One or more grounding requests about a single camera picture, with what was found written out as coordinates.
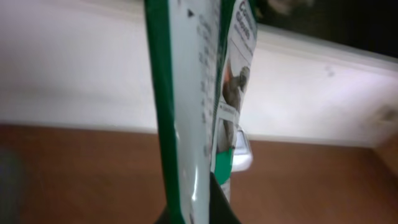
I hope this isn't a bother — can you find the green 3M gloves package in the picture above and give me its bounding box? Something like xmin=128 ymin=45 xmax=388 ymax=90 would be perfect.
xmin=144 ymin=0 xmax=257 ymax=223

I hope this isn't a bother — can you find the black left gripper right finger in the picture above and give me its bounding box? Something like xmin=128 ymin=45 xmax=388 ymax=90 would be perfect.
xmin=209 ymin=172 xmax=241 ymax=224

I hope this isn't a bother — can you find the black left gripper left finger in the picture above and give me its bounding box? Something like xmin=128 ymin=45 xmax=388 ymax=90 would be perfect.
xmin=154 ymin=206 xmax=171 ymax=224

